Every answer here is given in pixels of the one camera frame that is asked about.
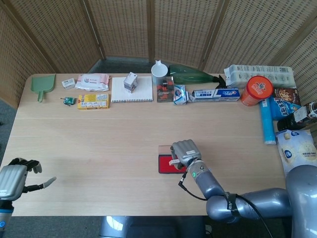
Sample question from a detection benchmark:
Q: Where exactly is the green plastic bottle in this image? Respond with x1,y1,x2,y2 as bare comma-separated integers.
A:
167,64,227,89

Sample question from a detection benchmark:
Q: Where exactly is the green plastic dustpan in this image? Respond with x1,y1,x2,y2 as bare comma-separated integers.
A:
31,74,56,103

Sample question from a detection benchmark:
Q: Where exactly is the yellow flat cardboard box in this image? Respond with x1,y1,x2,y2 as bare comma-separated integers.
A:
77,93,110,110

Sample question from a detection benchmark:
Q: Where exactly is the red ink pad clear lid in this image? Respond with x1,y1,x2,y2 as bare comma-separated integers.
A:
158,145,188,175

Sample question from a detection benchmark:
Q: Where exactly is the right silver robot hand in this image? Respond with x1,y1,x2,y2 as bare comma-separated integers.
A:
169,139,203,172

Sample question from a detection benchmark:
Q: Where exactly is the blue snack bag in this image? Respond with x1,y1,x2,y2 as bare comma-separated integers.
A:
271,96,302,121

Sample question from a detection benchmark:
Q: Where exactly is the white tissue roll pack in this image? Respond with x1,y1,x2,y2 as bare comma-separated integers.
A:
224,64,297,89

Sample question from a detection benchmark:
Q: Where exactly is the white blue food bag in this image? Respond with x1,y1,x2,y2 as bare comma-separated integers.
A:
275,128,317,176

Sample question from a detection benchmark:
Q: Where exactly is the clear coffee capsule box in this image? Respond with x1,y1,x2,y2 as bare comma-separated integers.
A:
156,76,175,103

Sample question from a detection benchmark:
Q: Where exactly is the blue cylindrical tube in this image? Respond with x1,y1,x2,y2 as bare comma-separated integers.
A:
259,98,276,146

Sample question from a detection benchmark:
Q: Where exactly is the small white cardboard box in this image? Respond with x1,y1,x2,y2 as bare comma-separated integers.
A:
61,77,76,90

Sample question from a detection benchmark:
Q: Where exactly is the blue white toothpaste box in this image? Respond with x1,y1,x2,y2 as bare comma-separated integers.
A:
186,88,241,103

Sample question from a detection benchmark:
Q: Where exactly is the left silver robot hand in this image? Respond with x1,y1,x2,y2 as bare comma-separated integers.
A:
0,158,57,201

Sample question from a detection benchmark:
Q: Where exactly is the pale blue plastic mug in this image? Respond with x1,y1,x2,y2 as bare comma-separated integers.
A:
151,60,169,85

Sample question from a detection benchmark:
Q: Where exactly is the dark soy sauce bottle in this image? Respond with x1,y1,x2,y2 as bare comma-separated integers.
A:
276,101,317,131

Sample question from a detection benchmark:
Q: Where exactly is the pink white wet wipes pack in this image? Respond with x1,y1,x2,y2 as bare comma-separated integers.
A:
75,73,110,92

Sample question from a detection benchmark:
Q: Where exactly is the brown cookie box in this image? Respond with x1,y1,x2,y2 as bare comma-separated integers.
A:
272,87,302,107

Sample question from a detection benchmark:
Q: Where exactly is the grey robot torso base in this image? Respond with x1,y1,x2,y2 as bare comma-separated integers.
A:
99,215,206,238

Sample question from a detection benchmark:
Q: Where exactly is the wooden perforated folding screen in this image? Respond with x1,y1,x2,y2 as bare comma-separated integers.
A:
0,0,317,109

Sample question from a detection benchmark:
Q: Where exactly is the blue-white snack pouch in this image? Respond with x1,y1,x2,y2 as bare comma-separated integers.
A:
173,84,188,106

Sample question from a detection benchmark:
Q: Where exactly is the white spiral notebook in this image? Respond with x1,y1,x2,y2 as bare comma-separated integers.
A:
110,76,154,104

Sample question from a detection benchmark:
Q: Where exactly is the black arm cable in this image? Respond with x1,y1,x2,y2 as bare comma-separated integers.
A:
178,173,273,238

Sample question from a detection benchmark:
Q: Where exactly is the orange round canister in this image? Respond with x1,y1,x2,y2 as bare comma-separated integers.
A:
241,75,274,107

